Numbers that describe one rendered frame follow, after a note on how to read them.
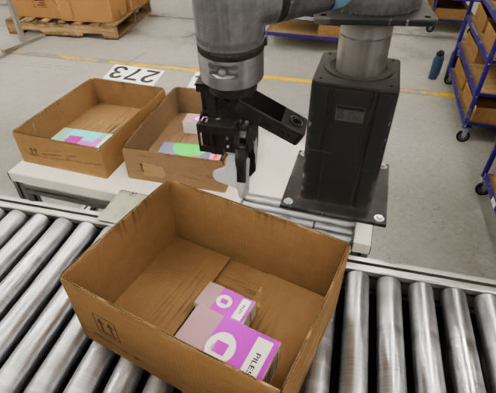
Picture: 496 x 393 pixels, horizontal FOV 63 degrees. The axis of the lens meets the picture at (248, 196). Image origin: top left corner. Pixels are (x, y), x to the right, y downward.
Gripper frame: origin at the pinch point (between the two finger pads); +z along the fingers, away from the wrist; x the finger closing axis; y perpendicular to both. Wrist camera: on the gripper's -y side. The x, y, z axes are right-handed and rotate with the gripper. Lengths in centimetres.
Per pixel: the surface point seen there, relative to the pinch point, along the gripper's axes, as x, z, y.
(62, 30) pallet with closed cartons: -309, 125, 273
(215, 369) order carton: 30.6, 6.4, -2.2
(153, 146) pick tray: -36, 27, 39
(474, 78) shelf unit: -214, 88, -97
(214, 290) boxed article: 12.5, 17.5, 4.3
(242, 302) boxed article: 13.8, 17.4, -1.4
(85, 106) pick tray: -52, 27, 71
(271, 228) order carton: 1.5, 10.1, -4.3
